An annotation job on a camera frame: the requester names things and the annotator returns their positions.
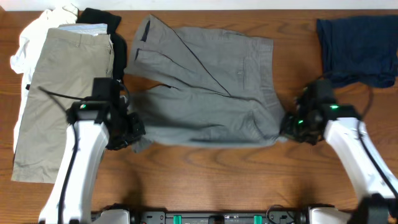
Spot grey shorts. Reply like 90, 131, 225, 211
125, 15, 285, 152

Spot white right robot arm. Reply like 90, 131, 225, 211
280, 92, 397, 223

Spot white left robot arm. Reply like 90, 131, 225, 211
39, 95, 146, 224

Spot khaki shorts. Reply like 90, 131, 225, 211
11, 29, 114, 183

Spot navy blue garment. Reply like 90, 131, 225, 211
317, 15, 397, 88

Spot light blue folded garment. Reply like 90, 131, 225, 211
58, 23, 108, 36

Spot black garment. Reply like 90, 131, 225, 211
76, 7, 127, 83

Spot white shirt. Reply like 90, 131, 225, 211
10, 4, 78, 151

